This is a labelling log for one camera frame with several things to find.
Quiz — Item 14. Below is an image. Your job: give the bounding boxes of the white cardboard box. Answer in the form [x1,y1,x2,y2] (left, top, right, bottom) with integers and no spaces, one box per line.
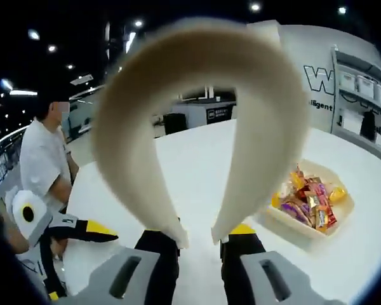
[338,109,362,132]

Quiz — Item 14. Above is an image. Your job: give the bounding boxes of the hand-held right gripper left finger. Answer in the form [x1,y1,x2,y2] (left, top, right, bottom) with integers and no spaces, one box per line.
[65,227,181,305]

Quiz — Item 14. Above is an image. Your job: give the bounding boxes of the black floor sign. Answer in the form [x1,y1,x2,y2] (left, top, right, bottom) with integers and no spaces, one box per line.
[206,106,236,125]

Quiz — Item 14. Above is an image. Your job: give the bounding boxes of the pile of food packets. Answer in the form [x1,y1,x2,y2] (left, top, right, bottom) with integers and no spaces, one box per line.
[271,170,349,234]

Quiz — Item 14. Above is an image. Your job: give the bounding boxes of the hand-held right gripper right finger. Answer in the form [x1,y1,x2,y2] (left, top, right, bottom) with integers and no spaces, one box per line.
[220,223,316,305]

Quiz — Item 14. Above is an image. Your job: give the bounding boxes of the beige food container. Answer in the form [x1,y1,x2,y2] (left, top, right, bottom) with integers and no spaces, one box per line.
[265,158,356,245]

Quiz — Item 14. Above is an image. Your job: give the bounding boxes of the person's head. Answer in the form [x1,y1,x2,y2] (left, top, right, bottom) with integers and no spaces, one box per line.
[34,93,71,130]

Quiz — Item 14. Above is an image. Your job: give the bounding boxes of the black office chair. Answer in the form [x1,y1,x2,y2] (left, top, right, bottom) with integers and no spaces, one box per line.
[163,112,187,136]

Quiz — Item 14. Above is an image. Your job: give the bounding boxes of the grey metal shelving unit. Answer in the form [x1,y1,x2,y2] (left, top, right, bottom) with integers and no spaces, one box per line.
[330,46,381,159]

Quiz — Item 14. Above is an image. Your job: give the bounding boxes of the row of white storage boxes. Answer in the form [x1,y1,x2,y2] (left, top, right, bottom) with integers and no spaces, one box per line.
[339,72,381,106]

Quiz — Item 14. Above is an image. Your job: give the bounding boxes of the black backpack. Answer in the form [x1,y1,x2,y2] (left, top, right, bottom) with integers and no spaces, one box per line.
[360,111,377,141]

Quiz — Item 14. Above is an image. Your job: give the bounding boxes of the person's left hand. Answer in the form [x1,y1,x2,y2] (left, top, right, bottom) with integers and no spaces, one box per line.
[52,237,69,261]

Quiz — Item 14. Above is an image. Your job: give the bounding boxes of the beige food tongs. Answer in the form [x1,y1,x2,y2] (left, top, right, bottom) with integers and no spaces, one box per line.
[91,18,311,250]

